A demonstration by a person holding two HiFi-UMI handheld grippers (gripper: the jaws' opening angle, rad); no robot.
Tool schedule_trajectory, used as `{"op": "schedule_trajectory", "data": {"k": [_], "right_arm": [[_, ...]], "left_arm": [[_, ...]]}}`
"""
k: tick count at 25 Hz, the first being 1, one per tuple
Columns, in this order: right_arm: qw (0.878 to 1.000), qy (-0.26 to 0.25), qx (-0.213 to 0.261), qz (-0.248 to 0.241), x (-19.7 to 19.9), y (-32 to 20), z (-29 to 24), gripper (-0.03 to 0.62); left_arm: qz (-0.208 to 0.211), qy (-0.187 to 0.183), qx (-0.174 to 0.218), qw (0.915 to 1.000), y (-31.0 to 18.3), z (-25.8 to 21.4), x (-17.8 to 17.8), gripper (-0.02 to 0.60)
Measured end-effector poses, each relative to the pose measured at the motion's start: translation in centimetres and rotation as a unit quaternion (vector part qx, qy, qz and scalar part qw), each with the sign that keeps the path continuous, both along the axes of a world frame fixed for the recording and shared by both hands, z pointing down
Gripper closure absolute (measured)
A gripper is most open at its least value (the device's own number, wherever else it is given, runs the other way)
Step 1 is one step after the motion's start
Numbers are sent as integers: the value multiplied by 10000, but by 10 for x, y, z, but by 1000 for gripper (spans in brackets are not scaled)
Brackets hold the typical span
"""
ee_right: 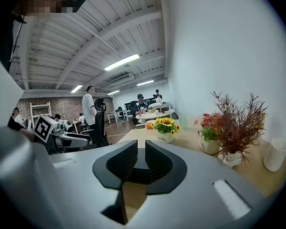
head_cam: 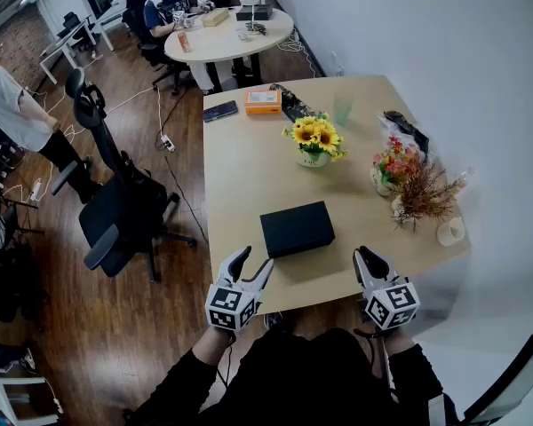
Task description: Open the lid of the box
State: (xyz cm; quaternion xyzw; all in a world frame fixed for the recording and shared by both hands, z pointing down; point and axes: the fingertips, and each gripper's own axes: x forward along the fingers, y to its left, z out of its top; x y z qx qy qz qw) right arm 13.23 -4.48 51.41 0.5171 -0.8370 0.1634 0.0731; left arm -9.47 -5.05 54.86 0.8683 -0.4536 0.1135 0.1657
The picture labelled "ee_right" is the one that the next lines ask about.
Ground green translucent cup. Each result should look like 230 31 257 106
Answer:
178 115 188 130

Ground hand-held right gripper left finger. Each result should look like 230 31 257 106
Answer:
92 139 139 191

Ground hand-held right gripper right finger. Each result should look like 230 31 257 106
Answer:
144 139 188 196

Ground round white table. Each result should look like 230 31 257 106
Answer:
135 108 176 124

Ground ceiling air conditioner unit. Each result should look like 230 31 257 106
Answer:
109 73 135 84

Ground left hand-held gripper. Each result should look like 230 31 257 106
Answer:
33 114 92 154

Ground white ladder shelf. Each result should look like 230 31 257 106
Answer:
30 101 52 126

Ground sunflowers in white pot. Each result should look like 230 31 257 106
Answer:
151 117 181 144

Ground person's black-clothed body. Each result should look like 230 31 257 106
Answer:
0 0 27 73

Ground black office chair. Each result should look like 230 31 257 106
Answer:
93 97 111 148

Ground white rectangular desk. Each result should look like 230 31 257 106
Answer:
107 109 131 124

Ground red flowers in white pot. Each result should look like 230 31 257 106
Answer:
194 113 221 155

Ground white mug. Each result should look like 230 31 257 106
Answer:
263 137 286 173

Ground reddish brown plant white pot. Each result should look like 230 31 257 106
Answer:
211 91 269 168

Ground person's left forearm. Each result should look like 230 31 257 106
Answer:
7 116 36 142

